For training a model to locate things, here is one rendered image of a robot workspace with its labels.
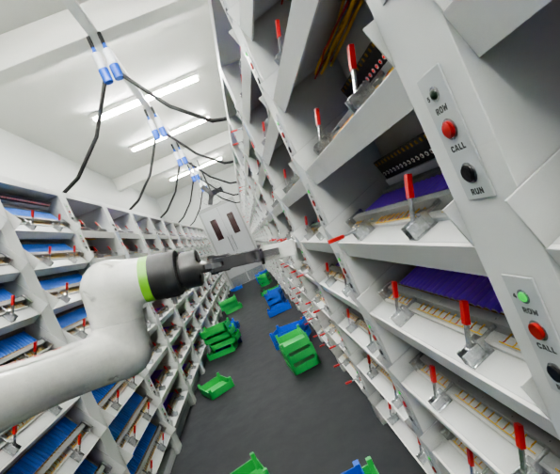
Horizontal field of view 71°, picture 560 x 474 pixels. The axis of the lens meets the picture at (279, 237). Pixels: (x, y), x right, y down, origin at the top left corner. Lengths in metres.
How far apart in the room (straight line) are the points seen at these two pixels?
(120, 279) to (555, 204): 0.68
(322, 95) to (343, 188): 0.25
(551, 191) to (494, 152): 0.05
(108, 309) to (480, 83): 0.69
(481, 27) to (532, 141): 0.10
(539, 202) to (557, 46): 0.13
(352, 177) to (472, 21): 0.73
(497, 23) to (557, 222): 0.16
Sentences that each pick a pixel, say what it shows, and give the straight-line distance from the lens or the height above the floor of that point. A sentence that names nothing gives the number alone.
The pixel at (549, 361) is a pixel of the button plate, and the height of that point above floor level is 0.78.
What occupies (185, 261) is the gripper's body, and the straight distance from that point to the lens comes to 0.79.
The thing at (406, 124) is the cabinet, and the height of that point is 1.08.
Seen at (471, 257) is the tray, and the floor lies 0.88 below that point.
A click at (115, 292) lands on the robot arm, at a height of 1.01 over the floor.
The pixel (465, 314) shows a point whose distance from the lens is 0.63.
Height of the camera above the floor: 0.99
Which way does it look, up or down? 2 degrees down
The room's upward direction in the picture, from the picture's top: 24 degrees counter-clockwise
